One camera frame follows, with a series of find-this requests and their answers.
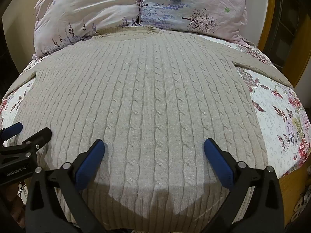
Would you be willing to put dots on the white floral bedsheet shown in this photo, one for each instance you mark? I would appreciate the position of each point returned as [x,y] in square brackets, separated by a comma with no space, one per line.
[277,116]

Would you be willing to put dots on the pink pillow with tree print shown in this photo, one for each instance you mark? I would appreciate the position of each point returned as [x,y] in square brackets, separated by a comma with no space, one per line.
[194,4]

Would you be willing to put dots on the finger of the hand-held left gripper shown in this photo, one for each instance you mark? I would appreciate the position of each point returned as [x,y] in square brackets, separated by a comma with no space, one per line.
[36,138]
[12,129]

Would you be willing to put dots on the dark wooden furniture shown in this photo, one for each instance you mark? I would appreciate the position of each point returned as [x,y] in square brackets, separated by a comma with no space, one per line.
[12,65]

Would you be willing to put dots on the yellow wooden bed frame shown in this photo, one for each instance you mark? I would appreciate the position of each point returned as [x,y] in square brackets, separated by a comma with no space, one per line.
[267,17]

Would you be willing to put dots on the pink floral pillow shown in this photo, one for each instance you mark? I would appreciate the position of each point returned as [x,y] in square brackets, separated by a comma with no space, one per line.
[82,9]

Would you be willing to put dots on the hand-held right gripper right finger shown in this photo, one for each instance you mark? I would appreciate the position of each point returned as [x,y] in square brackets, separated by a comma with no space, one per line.
[216,165]

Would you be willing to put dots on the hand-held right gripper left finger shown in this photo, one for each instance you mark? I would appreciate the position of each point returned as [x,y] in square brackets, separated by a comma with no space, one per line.
[89,165]

